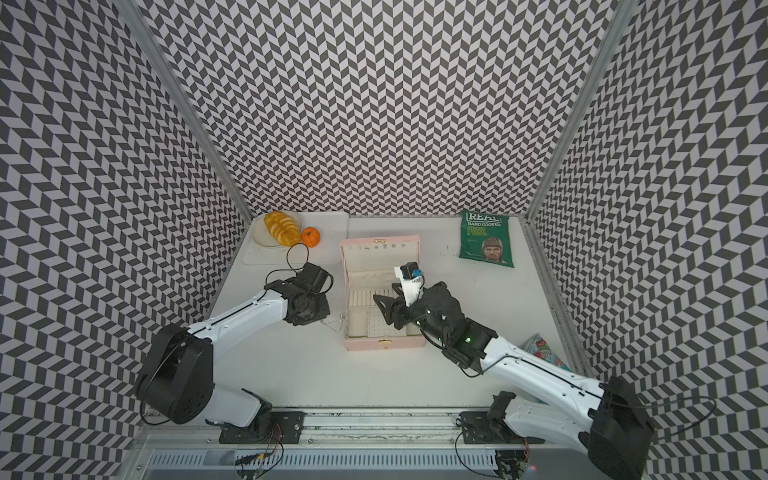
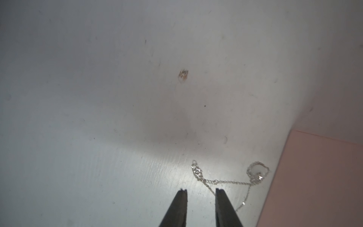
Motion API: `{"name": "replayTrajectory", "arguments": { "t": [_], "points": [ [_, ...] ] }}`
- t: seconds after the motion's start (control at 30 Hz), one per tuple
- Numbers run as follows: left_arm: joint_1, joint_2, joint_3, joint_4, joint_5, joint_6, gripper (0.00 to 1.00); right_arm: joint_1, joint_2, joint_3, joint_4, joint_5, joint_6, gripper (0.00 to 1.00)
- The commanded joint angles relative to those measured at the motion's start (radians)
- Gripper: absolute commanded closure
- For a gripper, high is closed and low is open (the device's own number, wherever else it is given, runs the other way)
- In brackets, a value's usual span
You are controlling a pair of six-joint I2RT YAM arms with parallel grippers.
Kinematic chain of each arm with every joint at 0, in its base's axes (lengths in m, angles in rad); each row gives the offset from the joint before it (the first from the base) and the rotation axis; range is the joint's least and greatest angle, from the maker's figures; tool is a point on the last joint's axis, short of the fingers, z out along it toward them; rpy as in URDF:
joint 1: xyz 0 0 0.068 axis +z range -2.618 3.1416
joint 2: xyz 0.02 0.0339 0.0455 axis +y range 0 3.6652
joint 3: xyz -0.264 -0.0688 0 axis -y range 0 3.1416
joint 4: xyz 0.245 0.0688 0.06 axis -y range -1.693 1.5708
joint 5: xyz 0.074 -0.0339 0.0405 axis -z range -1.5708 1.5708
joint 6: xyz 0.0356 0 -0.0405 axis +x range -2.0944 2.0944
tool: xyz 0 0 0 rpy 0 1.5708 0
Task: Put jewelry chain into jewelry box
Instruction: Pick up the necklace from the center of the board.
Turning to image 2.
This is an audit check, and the silver jewelry chain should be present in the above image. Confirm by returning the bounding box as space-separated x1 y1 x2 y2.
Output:
190 160 270 212

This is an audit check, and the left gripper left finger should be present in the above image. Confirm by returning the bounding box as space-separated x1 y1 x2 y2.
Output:
159 189 188 227

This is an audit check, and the pink jewelry box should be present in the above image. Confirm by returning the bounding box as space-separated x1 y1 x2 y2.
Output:
258 131 363 227

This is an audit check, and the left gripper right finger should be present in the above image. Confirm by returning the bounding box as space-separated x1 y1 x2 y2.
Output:
215 188 243 227

